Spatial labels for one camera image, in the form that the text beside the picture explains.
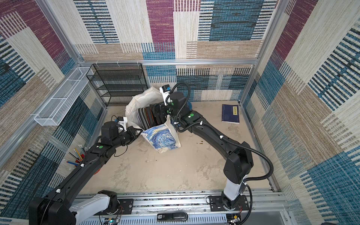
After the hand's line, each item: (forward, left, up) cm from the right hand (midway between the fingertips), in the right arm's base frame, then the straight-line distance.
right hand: (160, 104), depth 77 cm
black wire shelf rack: (+36, +38, -13) cm, 54 cm away
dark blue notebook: (+19, -49, -31) cm, 62 cm away
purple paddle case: (+1, +12, -12) cm, 17 cm away
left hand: (-9, +10, -10) cm, 17 cm away
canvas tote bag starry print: (-11, 0, -15) cm, 19 cm away
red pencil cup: (-21, +46, -20) cm, 54 cm away
